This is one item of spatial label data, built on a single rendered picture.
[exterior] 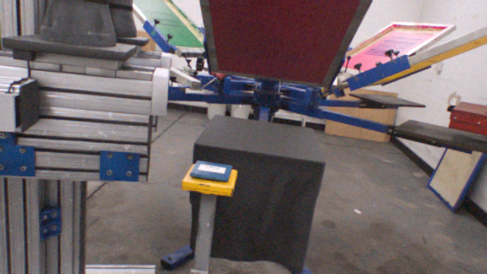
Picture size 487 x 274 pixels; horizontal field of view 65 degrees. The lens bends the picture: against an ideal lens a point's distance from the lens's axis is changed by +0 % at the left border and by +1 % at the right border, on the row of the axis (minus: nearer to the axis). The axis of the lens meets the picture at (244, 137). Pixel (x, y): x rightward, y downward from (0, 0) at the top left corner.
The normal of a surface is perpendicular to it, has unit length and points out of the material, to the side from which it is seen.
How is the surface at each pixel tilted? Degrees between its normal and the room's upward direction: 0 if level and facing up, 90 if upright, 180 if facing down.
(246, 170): 93
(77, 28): 73
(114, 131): 90
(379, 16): 90
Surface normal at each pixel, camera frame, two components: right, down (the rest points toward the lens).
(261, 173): -0.04, 0.40
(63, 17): -0.04, -0.04
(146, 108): 0.17, 0.29
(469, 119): -0.55, 0.15
